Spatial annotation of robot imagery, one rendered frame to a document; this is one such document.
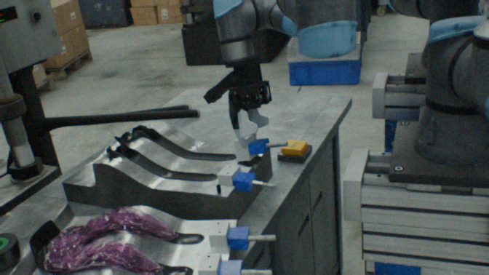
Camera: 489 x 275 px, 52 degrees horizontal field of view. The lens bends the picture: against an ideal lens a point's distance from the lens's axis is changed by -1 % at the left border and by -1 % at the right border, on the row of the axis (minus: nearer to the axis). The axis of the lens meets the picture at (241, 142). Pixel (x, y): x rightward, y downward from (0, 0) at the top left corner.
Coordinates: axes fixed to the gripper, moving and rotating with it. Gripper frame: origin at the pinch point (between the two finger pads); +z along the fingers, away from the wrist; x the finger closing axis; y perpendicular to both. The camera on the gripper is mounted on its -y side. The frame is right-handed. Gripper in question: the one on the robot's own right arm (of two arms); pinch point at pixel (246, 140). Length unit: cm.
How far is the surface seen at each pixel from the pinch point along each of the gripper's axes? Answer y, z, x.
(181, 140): -22.3, 0.0, 4.3
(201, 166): -11.1, 4.7, -5.7
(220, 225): 4.7, 10.3, -27.0
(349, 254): -8, 82, 92
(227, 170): -0.3, 3.9, -11.4
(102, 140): -212, 41, 172
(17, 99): -68, -19, -8
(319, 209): -2, 40, 49
